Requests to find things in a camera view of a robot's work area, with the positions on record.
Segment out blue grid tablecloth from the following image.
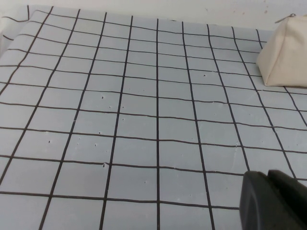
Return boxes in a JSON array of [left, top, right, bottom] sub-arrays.
[[0, 5, 307, 230]]

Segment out cream fabric pencil case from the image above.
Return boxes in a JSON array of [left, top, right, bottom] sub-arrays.
[[255, 13, 307, 88]]

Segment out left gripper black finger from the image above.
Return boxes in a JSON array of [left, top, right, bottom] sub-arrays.
[[239, 169, 307, 230]]

